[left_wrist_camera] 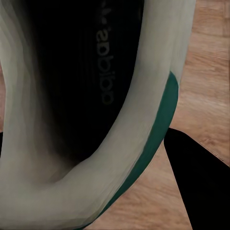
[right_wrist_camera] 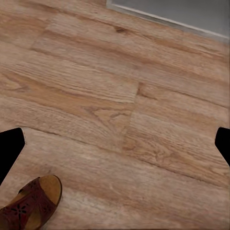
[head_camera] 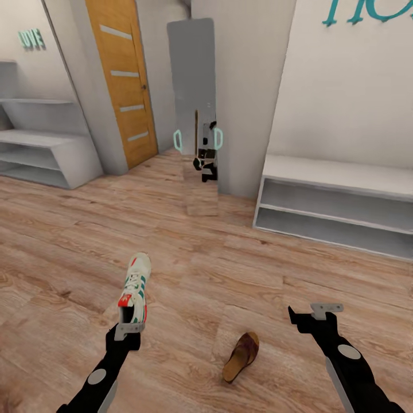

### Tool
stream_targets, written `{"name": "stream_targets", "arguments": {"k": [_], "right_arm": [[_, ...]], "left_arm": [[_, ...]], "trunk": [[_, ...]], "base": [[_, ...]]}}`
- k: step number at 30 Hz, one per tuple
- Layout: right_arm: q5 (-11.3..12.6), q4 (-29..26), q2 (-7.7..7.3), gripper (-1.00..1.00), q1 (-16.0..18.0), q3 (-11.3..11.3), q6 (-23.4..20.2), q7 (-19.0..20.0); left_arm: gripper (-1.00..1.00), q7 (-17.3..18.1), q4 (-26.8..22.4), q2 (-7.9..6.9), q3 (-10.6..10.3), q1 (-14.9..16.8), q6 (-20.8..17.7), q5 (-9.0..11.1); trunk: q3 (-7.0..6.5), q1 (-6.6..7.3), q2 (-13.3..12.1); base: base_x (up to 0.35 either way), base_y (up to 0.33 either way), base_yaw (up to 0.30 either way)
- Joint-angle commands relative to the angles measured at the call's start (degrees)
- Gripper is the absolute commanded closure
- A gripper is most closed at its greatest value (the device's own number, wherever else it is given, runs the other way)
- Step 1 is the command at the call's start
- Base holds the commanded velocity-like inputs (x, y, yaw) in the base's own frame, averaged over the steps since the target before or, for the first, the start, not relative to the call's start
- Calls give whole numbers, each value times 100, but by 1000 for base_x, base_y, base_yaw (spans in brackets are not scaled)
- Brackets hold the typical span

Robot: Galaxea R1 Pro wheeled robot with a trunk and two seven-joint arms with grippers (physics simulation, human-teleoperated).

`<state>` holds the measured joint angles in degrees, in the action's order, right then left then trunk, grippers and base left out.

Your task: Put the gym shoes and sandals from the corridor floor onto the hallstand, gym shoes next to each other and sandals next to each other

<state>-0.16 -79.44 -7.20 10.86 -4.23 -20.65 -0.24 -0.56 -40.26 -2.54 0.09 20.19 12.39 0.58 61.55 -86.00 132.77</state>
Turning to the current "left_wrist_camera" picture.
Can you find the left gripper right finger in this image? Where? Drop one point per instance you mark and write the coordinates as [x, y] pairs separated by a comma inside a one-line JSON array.
[[203, 181]]

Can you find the gym shoe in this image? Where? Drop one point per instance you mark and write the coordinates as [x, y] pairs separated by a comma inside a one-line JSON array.
[[91, 90]]

